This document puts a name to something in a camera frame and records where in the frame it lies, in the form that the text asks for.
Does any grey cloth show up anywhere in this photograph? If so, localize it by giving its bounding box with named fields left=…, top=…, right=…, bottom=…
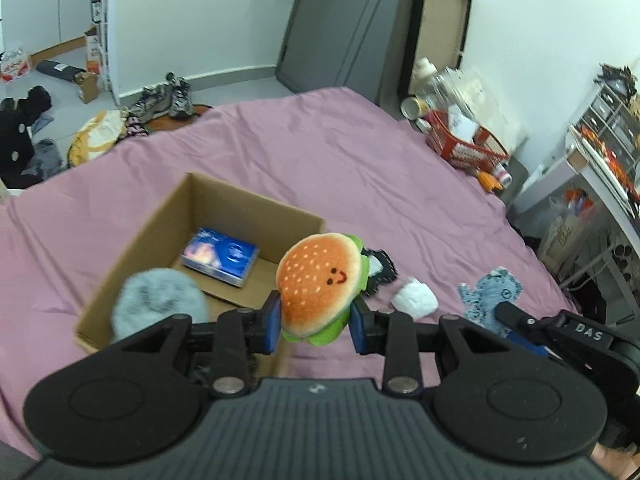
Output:
left=22, top=139, right=68, bottom=181

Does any clear plastic bottle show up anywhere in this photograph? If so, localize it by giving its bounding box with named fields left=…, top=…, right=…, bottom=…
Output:
left=412, top=57, right=481, bottom=111

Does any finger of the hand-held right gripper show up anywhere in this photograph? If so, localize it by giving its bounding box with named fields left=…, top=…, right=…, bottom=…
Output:
left=494, top=301, right=560, bottom=359

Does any small brown cardboard box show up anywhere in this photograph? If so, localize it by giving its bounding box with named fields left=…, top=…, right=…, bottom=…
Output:
left=75, top=72, right=101, bottom=105

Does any fluffy blue-grey plush ball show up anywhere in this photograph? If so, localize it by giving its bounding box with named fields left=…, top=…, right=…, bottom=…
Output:
left=111, top=267, right=210, bottom=346

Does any black clothes pile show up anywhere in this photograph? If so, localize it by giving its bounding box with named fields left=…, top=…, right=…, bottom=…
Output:
left=0, top=86, right=53, bottom=176

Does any black spiky ornament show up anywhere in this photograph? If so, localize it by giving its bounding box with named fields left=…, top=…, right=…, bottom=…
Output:
left=594, top=62, right=638, bottom=93

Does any white slim rack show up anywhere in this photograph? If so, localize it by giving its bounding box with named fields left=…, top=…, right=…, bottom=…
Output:
left=89, top=0, right=113, bottom=91

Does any orange small object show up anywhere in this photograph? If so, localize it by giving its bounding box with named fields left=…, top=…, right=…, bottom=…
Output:
left=476, top=170, right=505, bottom=193

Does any black framed brown board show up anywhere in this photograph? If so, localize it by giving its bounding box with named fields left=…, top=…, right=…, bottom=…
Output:
left=397, top=0, right=473, bottom=98

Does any white plastic bag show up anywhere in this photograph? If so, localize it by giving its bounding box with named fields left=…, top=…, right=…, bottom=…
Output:
left=460, top=67, right=530, bottom=148

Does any red white snack box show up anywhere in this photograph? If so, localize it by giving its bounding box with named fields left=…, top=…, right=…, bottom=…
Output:
left=0, top=49, right=33, bottom=83

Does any grey drawer organiser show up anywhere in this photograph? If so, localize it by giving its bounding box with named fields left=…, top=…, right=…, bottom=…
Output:
left=575, top=82, right=640, bottom=161

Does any white kitchen cabinet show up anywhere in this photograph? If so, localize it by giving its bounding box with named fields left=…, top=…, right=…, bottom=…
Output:
left=0, top=0, right=108, bottom=58

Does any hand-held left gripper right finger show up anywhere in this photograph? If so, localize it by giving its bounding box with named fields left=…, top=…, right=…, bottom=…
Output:
left=351, top=301, right=506, bottom=395

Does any white plush toy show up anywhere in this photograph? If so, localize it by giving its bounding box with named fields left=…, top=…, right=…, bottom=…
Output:
left=391, top=277, right=439, bottom=318

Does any beige printed shopping bag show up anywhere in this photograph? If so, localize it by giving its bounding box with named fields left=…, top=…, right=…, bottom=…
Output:
left=539, top=187, right=601, bottom=271

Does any blue patterned plush toy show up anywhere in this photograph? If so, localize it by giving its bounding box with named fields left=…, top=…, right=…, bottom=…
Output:
left=459, top=267, right=523, bottom=336

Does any blue tissue packet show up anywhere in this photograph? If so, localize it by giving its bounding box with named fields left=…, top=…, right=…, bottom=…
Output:
left=181, top=228, right=261, bottom=288

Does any grey sneaker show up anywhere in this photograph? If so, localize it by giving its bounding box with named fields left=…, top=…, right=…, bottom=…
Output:
left=165, top=72, right=193, bottom=120
left=129, top=85, right=173, bottom=123

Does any white desk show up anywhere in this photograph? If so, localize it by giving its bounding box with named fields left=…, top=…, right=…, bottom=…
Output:
left=515, top=125, right=640, bottom=281

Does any burger plush toy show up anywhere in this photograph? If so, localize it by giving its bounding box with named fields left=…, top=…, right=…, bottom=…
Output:
left=275, top=232, right=372, bottom=347

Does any red shiny package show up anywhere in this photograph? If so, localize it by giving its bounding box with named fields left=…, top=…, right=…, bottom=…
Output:
left=580, top=127, right=640, bottom=196

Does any pink bed sheet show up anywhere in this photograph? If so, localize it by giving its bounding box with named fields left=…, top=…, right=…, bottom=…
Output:
left=0, top=86, right=576, bottom=461

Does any black and white plush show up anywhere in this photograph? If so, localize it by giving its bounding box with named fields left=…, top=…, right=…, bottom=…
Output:
left=357, top=247, right=398, bottom=297

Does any dark grey door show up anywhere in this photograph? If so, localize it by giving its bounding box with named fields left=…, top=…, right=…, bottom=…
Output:
left=276, top=0, right=418, bottom=106

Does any yellow white bag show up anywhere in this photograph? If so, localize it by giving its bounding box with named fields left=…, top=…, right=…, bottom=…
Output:
left=67, top=110, right=131, bottom=166

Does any orange white carton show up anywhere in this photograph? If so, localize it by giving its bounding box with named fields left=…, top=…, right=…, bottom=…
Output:
left=84, top=30, right=103, bottom=75

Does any white paper slip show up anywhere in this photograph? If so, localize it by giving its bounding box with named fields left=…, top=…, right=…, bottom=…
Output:
left=446, top=105, right=478, bottom=141

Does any black flat bag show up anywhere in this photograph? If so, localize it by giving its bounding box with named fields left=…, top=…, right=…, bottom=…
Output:
left=35, top=59, right=87, bottom=82

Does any red plastic basket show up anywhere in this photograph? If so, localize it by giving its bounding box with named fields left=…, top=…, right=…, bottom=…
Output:
left=425, top=109, right=512, bottom=177

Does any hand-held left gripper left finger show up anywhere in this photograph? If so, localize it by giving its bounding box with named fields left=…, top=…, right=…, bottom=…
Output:
left=111, top=291, right=283, bottom=397

